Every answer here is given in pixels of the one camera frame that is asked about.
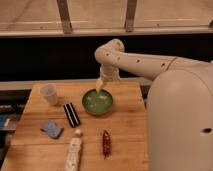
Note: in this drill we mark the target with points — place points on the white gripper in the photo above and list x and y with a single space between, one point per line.
107 73

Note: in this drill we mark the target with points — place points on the red chili pepper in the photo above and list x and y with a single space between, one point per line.
106 144

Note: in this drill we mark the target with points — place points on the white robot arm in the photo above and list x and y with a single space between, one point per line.
179 105

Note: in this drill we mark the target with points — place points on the green bowl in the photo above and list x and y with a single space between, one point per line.
97 103

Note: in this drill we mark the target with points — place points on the black white striped block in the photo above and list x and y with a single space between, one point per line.
71 114

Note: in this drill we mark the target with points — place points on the clear plastic cup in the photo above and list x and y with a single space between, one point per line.
49 93

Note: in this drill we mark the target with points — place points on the small white cube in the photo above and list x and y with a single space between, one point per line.
78 133

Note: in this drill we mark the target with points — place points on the blue sponge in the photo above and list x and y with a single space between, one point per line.
52 129

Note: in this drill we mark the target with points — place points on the white remote control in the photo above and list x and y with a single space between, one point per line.
73 155

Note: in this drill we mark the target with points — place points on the left metal window post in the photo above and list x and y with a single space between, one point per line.
64 16

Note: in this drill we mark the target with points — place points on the metal window post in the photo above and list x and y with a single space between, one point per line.
64 16
130 15

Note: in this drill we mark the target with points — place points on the right metal window post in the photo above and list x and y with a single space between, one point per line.
130 15

